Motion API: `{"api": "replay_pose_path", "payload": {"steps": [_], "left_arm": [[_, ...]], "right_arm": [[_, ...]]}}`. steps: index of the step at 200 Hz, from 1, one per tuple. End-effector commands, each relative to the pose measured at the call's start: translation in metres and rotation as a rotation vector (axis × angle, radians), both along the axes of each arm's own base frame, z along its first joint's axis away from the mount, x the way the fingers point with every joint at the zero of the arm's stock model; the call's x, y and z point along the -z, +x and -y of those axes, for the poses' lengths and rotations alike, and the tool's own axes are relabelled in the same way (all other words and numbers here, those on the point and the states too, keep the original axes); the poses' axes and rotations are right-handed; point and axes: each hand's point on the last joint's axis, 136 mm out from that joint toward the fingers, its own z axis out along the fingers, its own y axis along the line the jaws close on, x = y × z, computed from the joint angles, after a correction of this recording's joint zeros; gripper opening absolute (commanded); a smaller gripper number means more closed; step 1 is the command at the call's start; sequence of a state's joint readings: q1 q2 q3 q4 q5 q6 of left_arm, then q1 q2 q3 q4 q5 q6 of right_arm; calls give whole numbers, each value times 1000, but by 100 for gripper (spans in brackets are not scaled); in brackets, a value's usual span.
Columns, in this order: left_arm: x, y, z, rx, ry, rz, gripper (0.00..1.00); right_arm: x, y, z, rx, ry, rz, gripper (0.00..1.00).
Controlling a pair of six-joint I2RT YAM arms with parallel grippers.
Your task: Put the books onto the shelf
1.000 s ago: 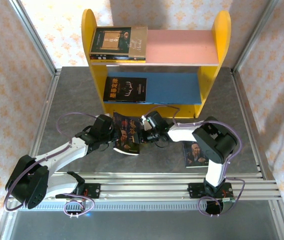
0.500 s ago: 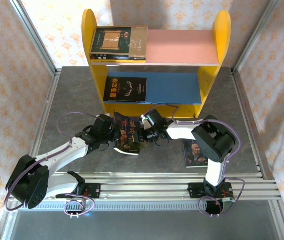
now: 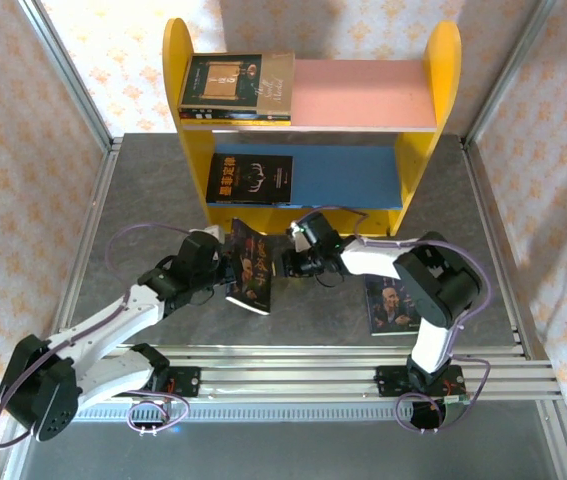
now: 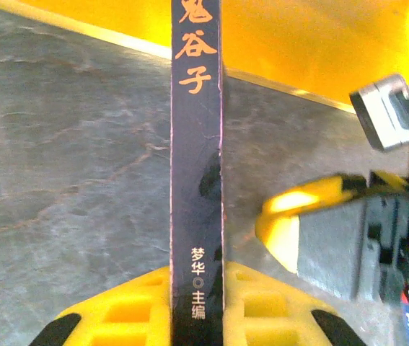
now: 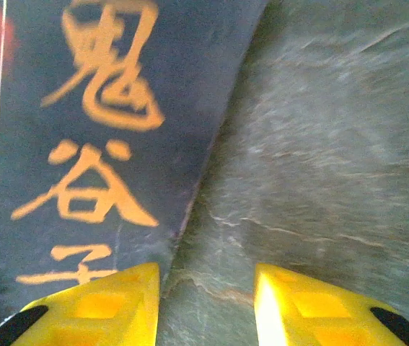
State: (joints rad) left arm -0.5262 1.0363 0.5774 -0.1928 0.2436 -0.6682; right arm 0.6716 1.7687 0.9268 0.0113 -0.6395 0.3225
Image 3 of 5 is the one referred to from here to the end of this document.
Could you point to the dark blue portrait book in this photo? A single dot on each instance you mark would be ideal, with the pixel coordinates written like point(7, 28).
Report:
point(388, 310)
point(253, 270)

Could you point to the black antler book orange title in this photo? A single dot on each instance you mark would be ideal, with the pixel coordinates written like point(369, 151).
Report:
point(248, 180)

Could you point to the black wolf eyes book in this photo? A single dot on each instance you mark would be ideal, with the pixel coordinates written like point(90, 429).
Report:
point(233, 115)

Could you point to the tan scroll cover book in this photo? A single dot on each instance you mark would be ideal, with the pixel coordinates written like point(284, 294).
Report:
point(233, 80)

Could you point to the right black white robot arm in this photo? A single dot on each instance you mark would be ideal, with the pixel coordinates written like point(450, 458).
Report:
point(373, 257)

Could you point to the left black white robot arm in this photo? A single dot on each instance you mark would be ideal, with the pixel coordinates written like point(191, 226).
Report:
point(98, 330)

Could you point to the yellow cartoon book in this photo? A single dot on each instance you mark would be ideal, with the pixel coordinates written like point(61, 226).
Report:
point(243, 123)

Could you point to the small green circuit board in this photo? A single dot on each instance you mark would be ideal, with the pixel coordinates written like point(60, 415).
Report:
point(458, 400)

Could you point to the yellow pink blue bookshelf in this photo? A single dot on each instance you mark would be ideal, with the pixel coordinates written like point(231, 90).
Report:
point(440, 75)

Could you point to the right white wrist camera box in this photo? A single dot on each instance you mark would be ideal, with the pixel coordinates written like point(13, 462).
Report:
point(299, 240)

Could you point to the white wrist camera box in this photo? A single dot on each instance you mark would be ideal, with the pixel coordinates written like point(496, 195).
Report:
point(299, 240)
point(213, 234)

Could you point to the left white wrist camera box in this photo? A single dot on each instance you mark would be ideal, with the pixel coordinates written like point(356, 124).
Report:
point(213, 234)

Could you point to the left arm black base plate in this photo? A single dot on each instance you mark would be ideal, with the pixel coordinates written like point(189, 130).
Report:
point(190, 382)

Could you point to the aluminium rail frame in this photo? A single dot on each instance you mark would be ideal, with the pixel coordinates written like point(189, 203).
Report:
point(288, 380)

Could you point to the aluminium side rail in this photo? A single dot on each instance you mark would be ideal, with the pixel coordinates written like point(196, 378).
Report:
point(99, 200)
point(472, 160)

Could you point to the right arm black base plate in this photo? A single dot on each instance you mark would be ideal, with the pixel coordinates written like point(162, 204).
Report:
point(388, 382)

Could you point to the aluminium corner post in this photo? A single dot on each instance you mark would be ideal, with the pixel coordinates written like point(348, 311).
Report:
point(508, 75)
point(69, 75)

